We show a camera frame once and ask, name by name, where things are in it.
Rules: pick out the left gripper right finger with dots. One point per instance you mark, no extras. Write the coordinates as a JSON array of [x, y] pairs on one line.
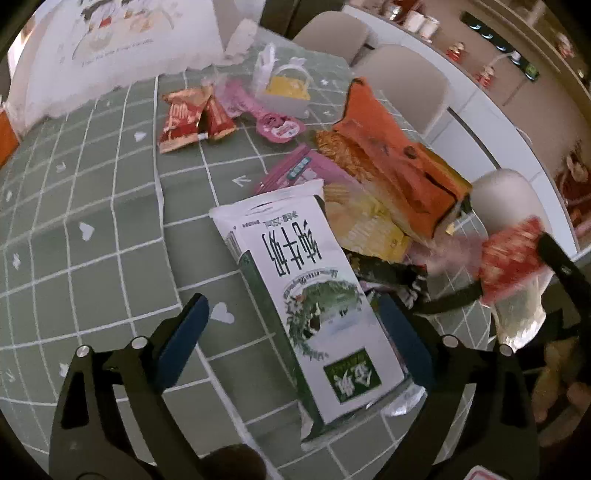
[[499, 439]]

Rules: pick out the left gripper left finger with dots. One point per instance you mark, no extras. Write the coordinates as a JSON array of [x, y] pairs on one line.
[[89, 439]]

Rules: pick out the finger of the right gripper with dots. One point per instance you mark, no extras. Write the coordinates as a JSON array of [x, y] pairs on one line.
[[569, 275], [454, 301]]

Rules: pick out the red snack wrapper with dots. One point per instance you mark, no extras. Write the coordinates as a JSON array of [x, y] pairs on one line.
[[510, 260]]

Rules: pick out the yellow chip bag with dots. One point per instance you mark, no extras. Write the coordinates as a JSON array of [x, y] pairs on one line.
[[362, 224]]

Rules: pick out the white green milk carton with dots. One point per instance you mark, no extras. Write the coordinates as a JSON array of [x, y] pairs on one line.
[[340, 348]]

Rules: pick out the orange snack bag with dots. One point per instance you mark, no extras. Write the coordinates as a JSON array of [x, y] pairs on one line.
[[421, 191]]

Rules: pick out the dark seaweed snack wrapper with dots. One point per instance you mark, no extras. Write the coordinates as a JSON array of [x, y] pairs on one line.
[[407, 281]]

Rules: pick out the large plush doll decoration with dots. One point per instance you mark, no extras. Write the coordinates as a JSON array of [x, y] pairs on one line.
[[573, 182]]

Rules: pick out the beige chair near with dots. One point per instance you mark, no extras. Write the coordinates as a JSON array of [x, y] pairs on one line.
[[503, 199]]

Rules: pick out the beige chair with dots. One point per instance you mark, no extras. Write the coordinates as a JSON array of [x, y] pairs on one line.
[[503, 199], [412, 84], [335, 33]]

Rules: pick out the white cabinet with shelves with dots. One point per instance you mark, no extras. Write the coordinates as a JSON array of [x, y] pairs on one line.
[[515, 124]]

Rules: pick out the green grid tablecloth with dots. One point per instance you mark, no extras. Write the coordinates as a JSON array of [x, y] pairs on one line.
[[103, 237]]

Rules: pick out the red doll figurine right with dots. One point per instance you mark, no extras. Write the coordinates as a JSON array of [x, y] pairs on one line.
[[485, 76]]

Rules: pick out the red doll figurine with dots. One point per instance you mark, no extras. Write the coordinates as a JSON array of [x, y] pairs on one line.
[[455, 51], [485, 76]]

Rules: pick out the pink snack wrapper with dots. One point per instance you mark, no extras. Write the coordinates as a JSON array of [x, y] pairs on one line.
[[303, 165]]

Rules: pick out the beige chair middle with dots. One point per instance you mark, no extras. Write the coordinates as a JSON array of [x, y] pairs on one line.
[[412, 84]]

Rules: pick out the red doll figurine left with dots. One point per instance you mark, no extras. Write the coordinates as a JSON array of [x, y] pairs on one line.
[[455, 51]]

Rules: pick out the white canister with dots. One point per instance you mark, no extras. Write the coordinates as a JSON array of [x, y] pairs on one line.
[[429, 28]]

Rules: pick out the white cup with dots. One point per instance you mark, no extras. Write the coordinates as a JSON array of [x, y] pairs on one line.
[[414, 21]]

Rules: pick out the beige chair far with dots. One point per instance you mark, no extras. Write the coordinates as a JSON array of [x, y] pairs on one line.
[[335, 33]]

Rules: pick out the orange tissue box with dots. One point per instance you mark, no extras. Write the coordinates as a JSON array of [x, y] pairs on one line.
[[9, 141]]

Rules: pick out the red triangular candy packet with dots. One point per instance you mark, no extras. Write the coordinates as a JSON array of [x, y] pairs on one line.
[[218, 124]]

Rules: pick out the white mesh food cover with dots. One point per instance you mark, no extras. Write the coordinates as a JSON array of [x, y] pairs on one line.
[[82, 50]]

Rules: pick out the black wall socket strip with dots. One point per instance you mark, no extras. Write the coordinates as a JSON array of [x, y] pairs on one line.
[[506, 49]]

